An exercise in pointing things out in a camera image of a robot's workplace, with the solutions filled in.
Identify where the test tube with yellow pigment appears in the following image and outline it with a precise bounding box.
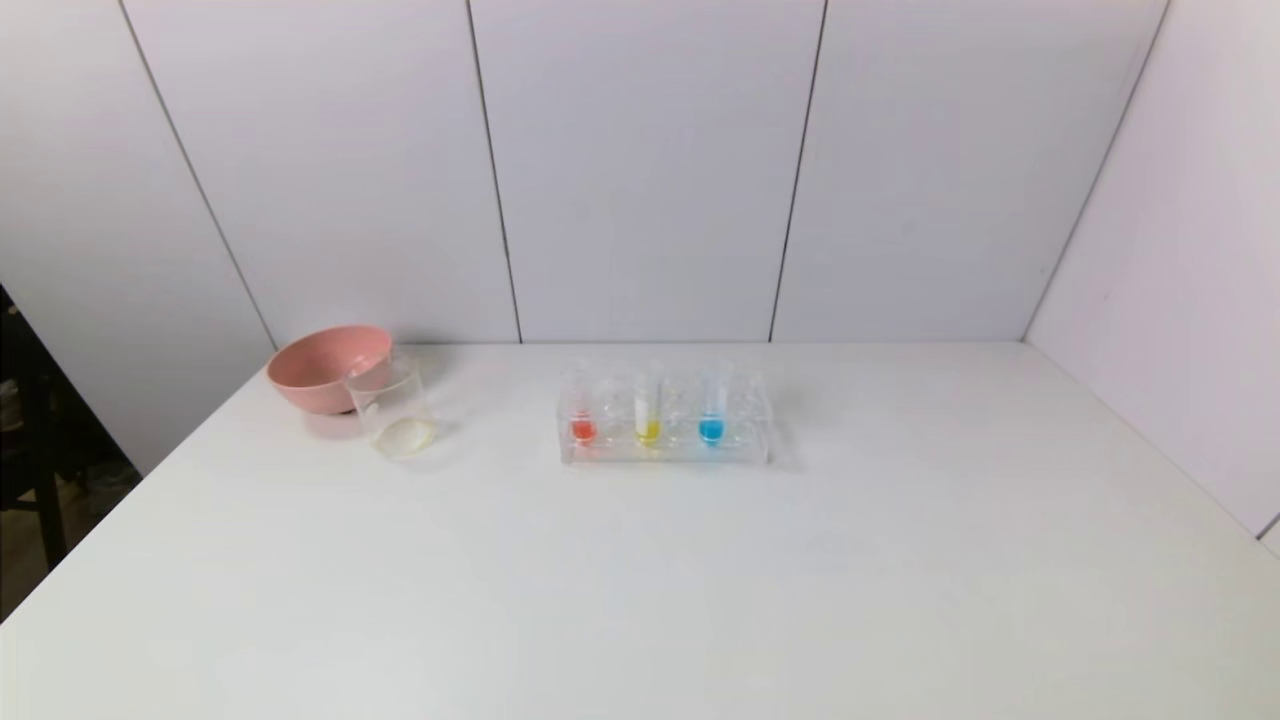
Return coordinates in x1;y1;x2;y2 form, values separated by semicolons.
634;362;665;448

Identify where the test tube with red pigment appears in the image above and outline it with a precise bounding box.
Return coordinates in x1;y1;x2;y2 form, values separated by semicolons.
568;365;599;447

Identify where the clear acrylic test tube rack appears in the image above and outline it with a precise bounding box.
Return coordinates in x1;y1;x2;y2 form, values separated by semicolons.
557;366;773;467

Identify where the test tube with blue pigment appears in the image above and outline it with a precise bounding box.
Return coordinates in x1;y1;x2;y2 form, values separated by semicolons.
699;360;733;447

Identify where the clear glass beaker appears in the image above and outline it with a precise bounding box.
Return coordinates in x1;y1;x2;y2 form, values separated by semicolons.
345;352;438;460

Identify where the pink plastic bowl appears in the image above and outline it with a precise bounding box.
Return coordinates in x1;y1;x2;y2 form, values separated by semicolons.
266;324;393;415

